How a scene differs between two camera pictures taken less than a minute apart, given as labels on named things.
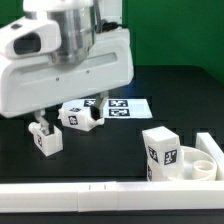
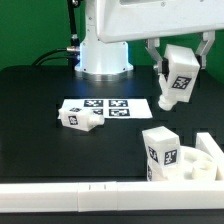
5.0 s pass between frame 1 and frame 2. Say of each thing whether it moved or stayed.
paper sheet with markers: stayed
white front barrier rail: stayed
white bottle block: moved
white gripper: moved
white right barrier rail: stayed
